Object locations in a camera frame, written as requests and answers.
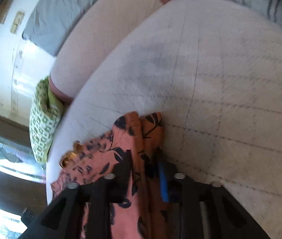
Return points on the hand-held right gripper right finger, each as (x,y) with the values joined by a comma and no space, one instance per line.
(164,182)

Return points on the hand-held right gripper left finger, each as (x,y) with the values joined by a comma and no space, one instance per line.
(121,179)

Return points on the orange floral shirt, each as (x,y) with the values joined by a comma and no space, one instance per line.
(141,154)

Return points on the green patterned pillow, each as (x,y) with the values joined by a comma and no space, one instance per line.
(43,119)

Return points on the stained glass window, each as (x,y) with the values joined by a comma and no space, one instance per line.
(6,154)

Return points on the pink bolster cushion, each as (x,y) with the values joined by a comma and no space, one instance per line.
(101,42)

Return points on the grey pillow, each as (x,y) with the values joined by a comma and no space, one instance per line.
(56,15)

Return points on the large striped floral pillow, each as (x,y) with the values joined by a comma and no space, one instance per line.
(260,0)

